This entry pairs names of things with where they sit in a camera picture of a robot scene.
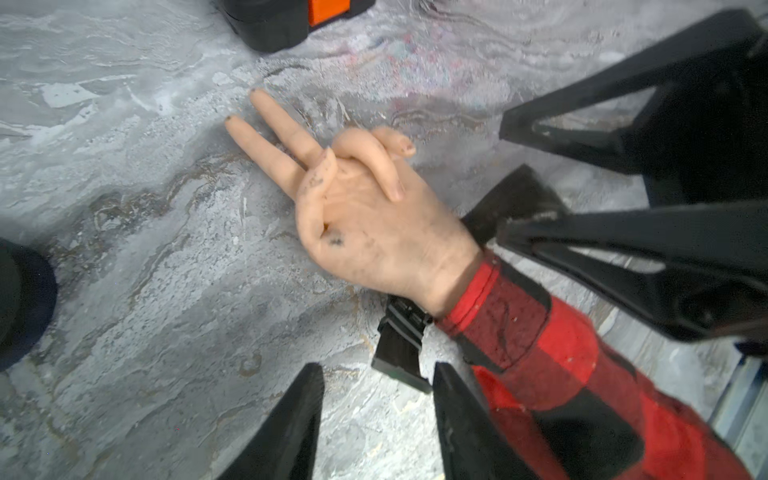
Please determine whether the red plaid sleeved forearm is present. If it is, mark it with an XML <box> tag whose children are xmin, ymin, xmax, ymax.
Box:
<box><xmin>438</xmin><ymin>254</ymin><xmax>748</xmax><ymax>479</ymax></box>

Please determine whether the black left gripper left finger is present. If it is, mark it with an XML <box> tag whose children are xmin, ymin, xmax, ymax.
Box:
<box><xmin>219</xmin><ymin>363</ymin><xmax>325</xmax><ymax>479</ymax></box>

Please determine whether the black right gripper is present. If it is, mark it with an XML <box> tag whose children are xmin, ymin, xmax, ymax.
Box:
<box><xmin>497</xmin><ymin>9</ymin><xmax>767</xmax><ymax>343</ymax></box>

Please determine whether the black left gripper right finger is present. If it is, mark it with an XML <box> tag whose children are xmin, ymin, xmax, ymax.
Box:
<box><xmin>433</xmin><ymin>362</ymin><xmax>537</xmax><ymax>479</ymax></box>

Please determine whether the black plastic tool case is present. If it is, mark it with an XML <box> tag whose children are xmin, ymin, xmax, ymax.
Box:
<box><xmin>217</xmin><ymin>0</ymin><xmax>376</xmax><ymax>53</ymax></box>

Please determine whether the round black disc gadget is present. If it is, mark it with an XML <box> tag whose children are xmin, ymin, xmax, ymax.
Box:
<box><xmin>1</xmin><ymin>239</ymin><xmax>58</xmax><ymax>371</ymax></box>

